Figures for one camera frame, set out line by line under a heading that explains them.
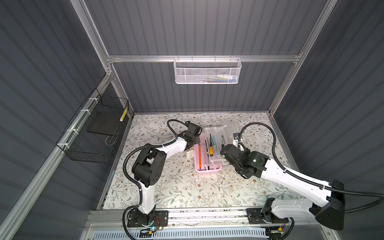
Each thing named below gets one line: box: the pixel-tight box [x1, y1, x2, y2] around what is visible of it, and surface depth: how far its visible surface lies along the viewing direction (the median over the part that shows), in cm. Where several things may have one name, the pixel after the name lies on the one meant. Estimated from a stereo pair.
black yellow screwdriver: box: [209, 133, 214, 157], surface depth 84 cm
